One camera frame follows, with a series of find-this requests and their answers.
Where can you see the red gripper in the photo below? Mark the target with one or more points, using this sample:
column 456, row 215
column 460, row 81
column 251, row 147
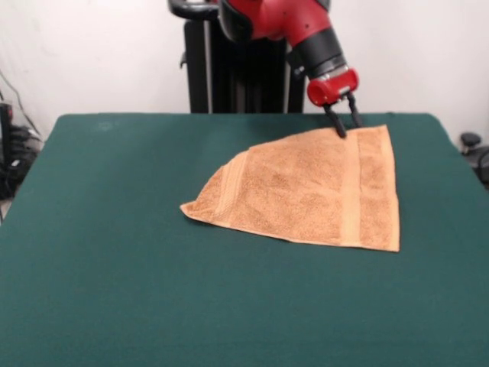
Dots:
column 332, row 88

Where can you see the orange terry towel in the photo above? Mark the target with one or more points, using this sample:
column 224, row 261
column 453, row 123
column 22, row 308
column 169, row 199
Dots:
column 305, row 199

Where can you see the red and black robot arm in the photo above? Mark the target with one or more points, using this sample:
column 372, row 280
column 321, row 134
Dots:
column 290, row 23

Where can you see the dark green table cloth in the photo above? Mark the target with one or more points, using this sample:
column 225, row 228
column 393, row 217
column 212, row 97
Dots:
column 95, row 248

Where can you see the black electronics box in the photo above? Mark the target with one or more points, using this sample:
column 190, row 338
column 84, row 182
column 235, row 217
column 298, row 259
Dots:
column 5, row 122

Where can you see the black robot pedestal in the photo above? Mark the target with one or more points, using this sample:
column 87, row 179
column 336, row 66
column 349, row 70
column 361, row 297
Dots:
column 214, row 69

